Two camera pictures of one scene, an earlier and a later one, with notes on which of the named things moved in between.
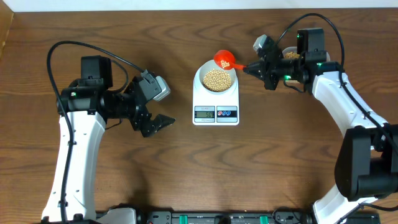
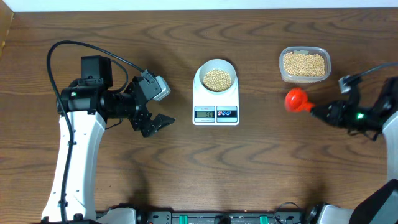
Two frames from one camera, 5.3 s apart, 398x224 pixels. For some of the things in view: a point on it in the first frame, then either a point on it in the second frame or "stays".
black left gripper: [138, 121] stays
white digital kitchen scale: [214, 109] stays
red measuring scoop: [226, 60] → [296, 100]
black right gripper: [262, 70] → [337, 116]
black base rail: [229, 217] stays
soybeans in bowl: [217, 81] stays
